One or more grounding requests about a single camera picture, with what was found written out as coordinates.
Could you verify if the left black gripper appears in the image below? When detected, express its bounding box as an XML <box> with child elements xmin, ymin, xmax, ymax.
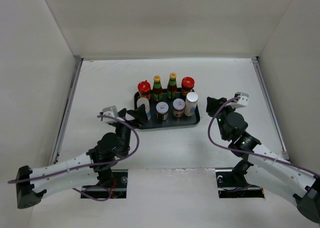
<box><xmin>114</xmin><ymin>104</ymin><xmax>148</xmax><ymax>157</ymax></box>

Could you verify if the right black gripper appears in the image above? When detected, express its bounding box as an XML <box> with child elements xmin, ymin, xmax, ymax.
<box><xmin>206</xmin><ymin>96</ymin><xmax>238</xmax><ymax>140</ymax></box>

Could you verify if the red lid chili jar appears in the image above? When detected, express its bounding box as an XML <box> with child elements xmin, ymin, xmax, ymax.
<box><xmin>180</xmin><ymin>77</ymin><xmax>195</xmax><ymax>97</ymax></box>
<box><xmin>137</xmin><ymin>80</ymin><xmax>151</xmax><ymax>100</ymax></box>

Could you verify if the white lid dark jar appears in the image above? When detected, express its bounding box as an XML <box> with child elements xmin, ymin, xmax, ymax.
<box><xmin>155</xmin><ymin>102</ymin><xmax>169</xmax><ymax>122</ymax></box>

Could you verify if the yellow cap sauce bottle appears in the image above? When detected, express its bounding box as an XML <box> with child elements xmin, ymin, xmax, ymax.
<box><xmin>167</xmin><ymin>72</ymin><xmax>177</xmax><ymax>100</ymax></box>
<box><xmin>152</xmin><ymin>75</ymin><xmax>163</xmax><ymax>102</ymax></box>

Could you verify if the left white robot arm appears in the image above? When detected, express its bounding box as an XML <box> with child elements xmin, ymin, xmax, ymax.
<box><xmin>11</xmin><ymin>105</ymin><xmax>148</xmax><ymax>209</ymax></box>

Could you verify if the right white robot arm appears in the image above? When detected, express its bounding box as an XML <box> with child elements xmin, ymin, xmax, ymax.
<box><xmin>206</xmin><ymin>93</ymin><xmax>320</xmax><ymax>224</ymax></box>

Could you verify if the black plastic tray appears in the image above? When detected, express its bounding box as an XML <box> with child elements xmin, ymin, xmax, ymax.
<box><xmin>139</xmin><ymin>89</ymin><xmax>201</xmax><ymax>130</ymax></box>

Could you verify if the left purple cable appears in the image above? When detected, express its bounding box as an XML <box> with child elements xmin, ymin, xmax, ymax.
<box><xmin>7</xmin><ymin>114</ymin><xmax>140</xmax><ymax>202</ymax></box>

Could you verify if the purple cable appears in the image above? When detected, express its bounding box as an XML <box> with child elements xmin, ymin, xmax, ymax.
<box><xmin>207</xmin><ymin>96</ymin><xmax>320</xmax><ymax>192</ymax></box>
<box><xmin>7</xmin><ymin>114</ymin><xmax>140</xmax><ymax>202</ymax></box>

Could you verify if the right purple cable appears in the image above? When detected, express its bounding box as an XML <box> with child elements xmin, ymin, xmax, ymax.
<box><xmin>207</xmin><ymin>96</ymin><xmax>320</xmax><ymax>192</ymax></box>

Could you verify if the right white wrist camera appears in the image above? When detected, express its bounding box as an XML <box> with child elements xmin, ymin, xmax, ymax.
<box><xmin>229</xmin><ymin>92</ymin><xmax>249</xmax><ymax>109</ymax></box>

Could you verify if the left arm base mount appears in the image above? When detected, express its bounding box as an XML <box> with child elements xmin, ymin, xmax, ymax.
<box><xmin>80</xmin><ymin>170</ymin><xmax>129</xmax><ymax>200</ymax></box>

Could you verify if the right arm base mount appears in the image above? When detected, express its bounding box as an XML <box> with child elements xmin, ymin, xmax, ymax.
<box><xmin>215</xmin><ymin>160</ymin><xmax>265</xmax><ymax>199</ymax></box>

